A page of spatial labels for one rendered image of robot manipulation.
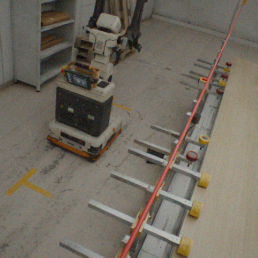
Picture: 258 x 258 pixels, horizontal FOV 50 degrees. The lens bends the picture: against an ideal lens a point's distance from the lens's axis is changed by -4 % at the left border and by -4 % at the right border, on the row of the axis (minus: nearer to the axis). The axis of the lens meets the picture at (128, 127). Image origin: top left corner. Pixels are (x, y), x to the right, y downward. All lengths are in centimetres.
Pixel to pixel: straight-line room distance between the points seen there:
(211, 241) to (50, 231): 140
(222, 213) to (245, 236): 16
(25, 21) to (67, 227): 265
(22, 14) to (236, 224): 343
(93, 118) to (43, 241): 122
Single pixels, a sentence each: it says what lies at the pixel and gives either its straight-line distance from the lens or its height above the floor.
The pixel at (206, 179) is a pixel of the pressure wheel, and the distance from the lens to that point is 172.
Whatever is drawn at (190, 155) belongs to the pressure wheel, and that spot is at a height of 91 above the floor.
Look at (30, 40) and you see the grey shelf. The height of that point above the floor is 73.
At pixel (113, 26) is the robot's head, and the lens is 288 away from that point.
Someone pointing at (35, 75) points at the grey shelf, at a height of 25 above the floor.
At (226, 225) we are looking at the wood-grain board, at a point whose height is 90.
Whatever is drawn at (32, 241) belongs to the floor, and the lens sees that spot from 245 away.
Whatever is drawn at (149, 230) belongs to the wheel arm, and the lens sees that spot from 138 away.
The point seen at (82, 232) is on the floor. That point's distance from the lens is 249.
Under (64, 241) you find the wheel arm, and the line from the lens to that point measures 129.
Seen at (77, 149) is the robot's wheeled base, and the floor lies 11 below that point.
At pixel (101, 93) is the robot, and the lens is 268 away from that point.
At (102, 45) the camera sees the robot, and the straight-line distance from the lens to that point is 291.
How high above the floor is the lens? 204
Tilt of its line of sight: 34 degrees down
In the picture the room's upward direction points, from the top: 11 degrees clockwise
